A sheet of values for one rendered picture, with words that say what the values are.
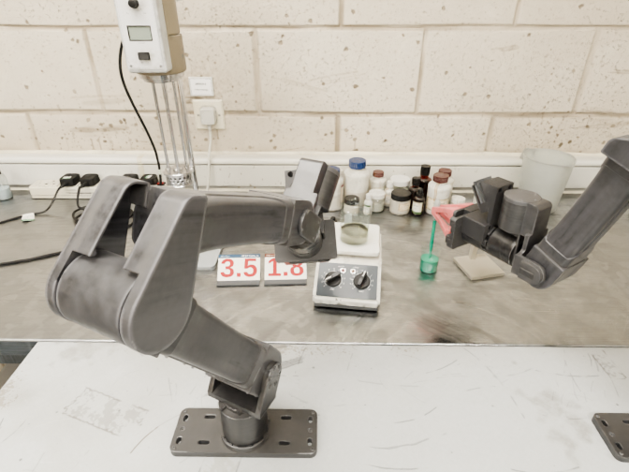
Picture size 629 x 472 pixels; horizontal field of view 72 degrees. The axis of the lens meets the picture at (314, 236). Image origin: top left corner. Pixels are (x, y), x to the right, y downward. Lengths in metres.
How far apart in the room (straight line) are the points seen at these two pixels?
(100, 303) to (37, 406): 0.48
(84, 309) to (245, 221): 0.17
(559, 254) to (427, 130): 0.70
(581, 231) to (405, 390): 0.35
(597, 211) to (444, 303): 0.34
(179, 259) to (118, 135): 1.11
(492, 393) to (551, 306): 0.28
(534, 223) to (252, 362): 0.49
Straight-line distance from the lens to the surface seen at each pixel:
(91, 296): 0.36
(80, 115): 1.46
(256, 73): 1.28
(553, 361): 0.86
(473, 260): 1.04
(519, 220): 0.78
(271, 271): 0.94
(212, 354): 0.47
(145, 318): 0.34
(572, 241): 0.74
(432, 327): 0.85
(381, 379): 0.74
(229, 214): 0.42
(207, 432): 0.68
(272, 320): 0.84
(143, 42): 0.93
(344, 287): 0.85
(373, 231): 0.94
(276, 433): 0.67
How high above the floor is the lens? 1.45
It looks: 31 degrees down
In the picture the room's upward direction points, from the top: straight up
